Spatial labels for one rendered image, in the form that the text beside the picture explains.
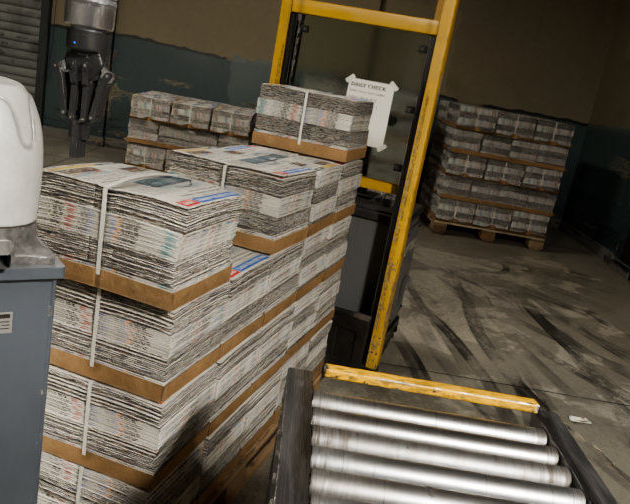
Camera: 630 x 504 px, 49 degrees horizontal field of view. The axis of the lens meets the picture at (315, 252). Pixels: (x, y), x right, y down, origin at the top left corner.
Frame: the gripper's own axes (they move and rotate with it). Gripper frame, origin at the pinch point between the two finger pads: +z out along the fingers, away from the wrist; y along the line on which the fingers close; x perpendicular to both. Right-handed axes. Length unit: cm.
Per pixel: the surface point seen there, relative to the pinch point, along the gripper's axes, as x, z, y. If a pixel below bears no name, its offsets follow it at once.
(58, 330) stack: -12.4, 46.8, 9.6
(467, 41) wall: -741, -84, 22
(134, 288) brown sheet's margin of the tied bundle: -9.0, 30.0, -10.6
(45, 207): -9.7, 18.2, 13.8
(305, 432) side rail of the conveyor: 13, 36, -58
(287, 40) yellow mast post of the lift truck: -184, -31, 31
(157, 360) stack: -12, 46, -16
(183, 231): -9.7, 15.3, -19.7
